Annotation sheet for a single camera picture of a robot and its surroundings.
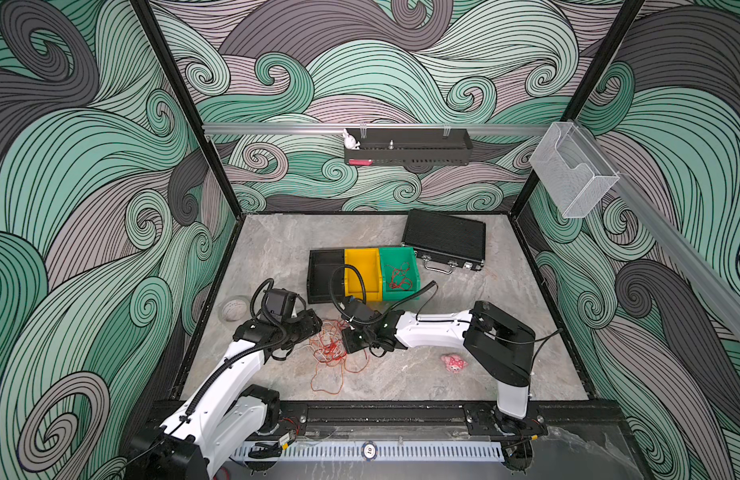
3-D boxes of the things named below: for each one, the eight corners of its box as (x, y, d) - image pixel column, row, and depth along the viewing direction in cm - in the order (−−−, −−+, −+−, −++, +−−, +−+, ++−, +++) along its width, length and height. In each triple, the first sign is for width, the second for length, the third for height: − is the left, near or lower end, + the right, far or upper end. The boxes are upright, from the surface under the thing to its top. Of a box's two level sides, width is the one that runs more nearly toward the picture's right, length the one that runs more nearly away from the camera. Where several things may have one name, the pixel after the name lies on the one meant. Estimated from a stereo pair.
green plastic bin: (381, 301, 97) (383, 290, 91) (380, 259, 108) (380, 247, 103) (418, 301, 97) (422, 290, 91) (413, 259, 108) (415, 247, 103)
